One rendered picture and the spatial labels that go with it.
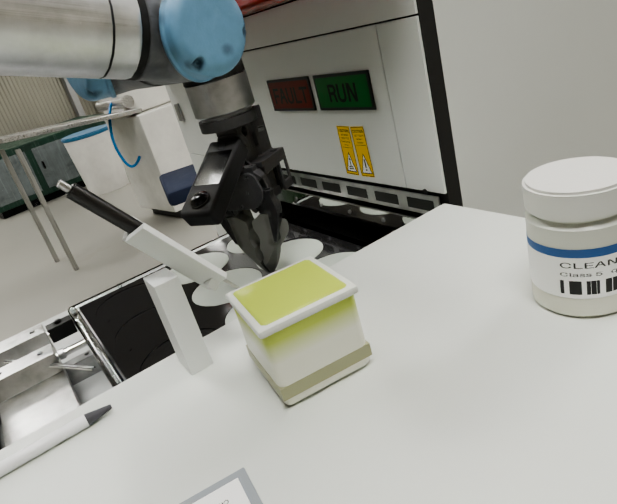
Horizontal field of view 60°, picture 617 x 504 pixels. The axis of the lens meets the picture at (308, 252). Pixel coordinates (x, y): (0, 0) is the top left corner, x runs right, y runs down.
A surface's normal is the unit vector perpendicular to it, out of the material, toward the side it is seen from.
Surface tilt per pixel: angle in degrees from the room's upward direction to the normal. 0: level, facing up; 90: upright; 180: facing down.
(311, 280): 0
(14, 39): 117
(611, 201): 90
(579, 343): 0
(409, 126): 90
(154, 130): 90
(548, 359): 0
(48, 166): 90
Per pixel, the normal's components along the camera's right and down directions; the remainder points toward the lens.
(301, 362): 0.43, 0.27
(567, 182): -0.25, -0.88
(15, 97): 0.66, 0.15
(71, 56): 0.48, 0.81
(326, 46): -0.80, 0.42
